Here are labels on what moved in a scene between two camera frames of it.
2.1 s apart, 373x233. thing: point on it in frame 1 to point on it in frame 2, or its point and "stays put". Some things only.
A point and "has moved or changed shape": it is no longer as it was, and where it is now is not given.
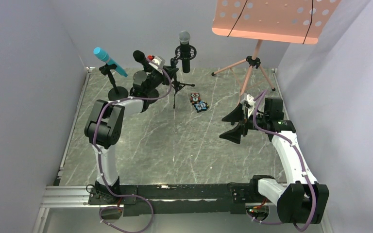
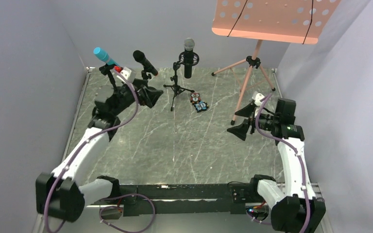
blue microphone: x=103 y=55 stays put
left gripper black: x=154 y=71 to x=141 y=93
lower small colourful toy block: x=201 y=106 stays put
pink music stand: x=302 y=21 stays put
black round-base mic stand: x=117 y=93 stays put
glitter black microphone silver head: x=184 y=38 has moved or changed shape
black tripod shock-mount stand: x=174 y=66 has moved or changed shape
